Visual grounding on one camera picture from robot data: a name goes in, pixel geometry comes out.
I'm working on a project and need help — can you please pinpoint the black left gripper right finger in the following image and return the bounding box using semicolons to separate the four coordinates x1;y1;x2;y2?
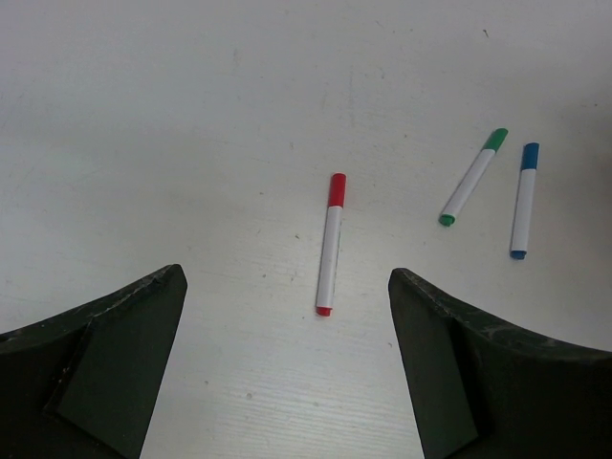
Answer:
388;269;611;458

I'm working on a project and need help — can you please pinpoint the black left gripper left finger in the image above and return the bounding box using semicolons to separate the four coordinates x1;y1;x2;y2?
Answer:
1;264;186;458

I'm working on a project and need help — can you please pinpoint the blue cap white marker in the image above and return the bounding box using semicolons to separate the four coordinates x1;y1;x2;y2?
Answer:
510;142;540;260

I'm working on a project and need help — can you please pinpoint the green cap white marker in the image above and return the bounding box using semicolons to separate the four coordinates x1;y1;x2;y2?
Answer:
438;127;509;228

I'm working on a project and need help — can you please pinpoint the red cap marker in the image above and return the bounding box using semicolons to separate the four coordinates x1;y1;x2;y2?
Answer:
315;173;346;317

